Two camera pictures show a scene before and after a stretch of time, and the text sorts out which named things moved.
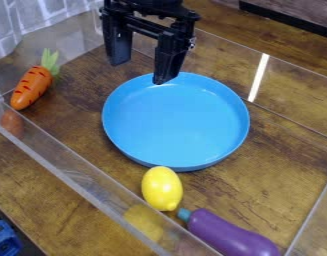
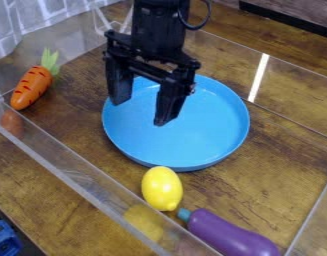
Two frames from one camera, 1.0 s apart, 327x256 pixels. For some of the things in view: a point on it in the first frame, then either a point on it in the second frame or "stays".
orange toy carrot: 35,81 stays
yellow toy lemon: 162,188 stays
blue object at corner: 6,243 stays
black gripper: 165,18 -> 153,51
